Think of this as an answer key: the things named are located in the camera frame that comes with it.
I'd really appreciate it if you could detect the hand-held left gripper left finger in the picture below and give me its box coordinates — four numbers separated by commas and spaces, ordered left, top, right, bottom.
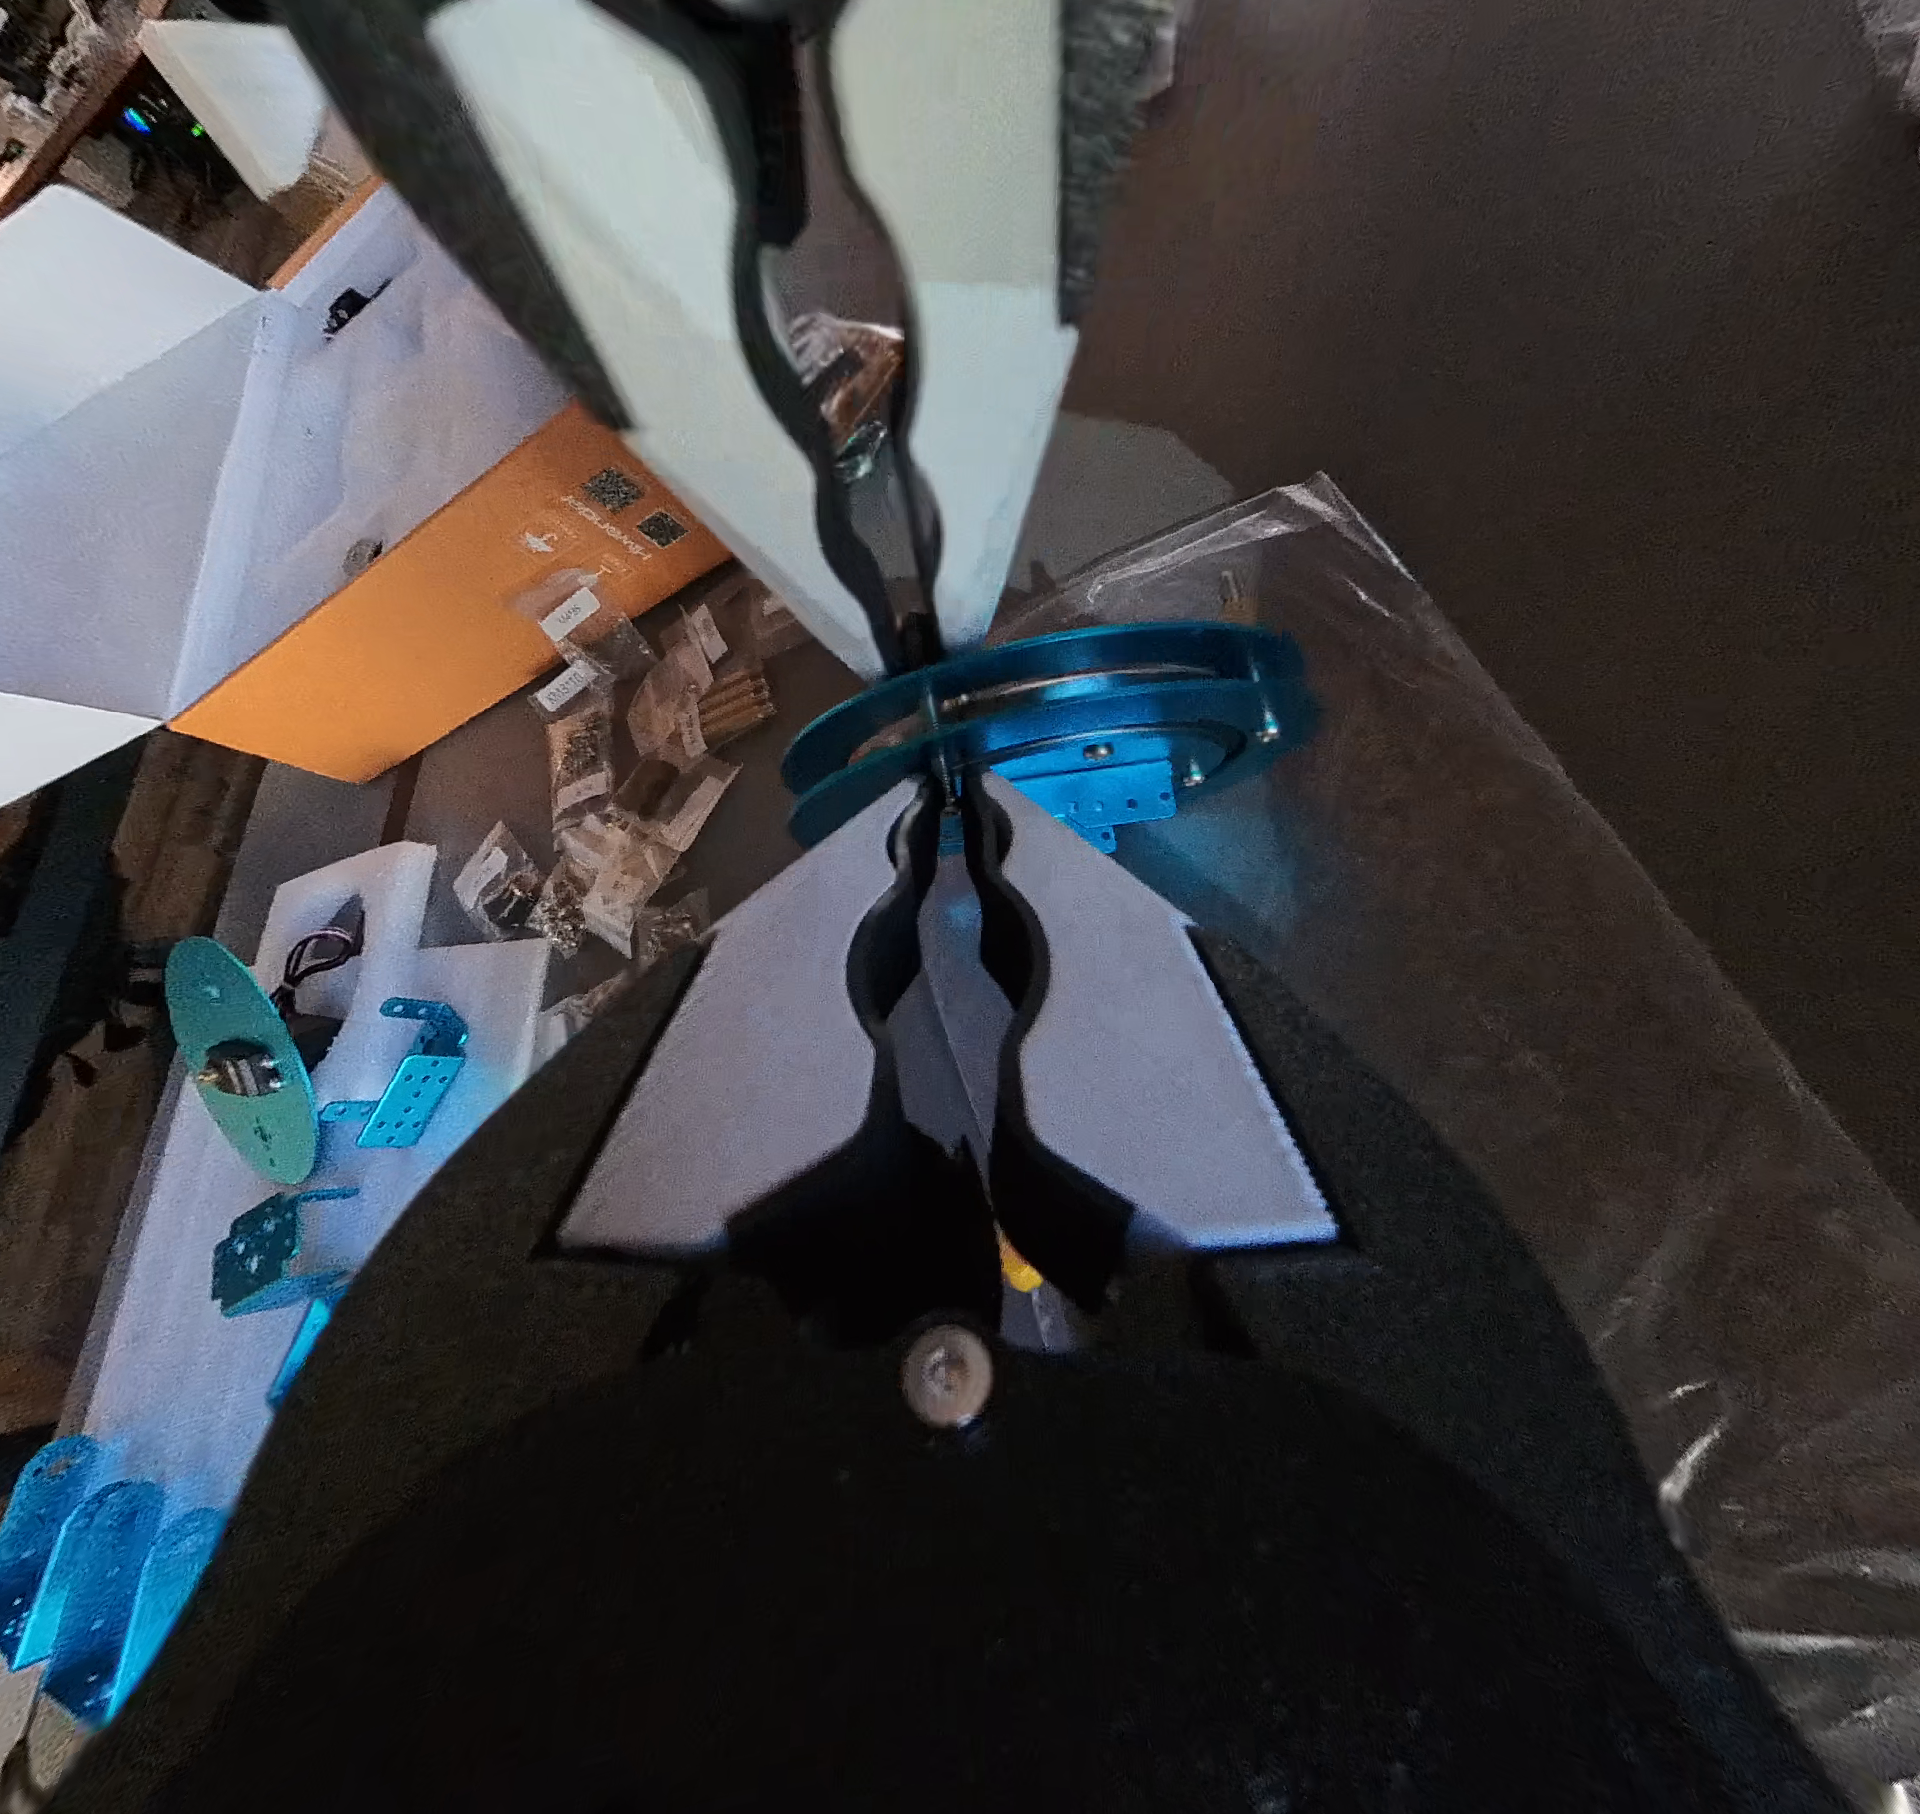
557, 777, 945, 1254

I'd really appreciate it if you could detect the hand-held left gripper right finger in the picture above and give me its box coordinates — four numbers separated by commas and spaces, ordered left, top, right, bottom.
964, 774, 1338, 1254

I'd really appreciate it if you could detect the servo wire bundle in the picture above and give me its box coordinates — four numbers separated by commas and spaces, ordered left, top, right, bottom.
278, 908, 371, 1015

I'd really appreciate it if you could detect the pile of small hardware bags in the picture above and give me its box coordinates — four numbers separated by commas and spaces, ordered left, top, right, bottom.
451, 571, 804, 1005

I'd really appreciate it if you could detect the white foam sheet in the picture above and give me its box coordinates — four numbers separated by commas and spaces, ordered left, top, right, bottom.
61, 838, 562, 1757

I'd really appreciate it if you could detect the orange white cardboard box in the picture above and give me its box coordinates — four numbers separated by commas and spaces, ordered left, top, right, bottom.
0, 179, 736, 805

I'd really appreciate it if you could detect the grey desk with wooden edge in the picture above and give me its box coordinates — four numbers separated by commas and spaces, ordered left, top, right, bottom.
90, 0, 1920, 1814

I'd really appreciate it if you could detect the blue round metal turntable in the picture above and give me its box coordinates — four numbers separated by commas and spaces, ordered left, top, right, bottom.
782, 622, 1320, 860

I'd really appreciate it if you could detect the clear plastic bag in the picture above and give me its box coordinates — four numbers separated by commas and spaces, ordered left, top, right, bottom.
901, 471, 1920, 1814

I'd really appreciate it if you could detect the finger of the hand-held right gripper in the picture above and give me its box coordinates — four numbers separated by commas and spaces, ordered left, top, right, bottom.
427, 0, 906, 681
830, 0, 1086, 641

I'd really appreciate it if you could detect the blue round servo plate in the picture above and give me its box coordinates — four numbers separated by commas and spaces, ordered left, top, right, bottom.
165, 938, 326, 1191

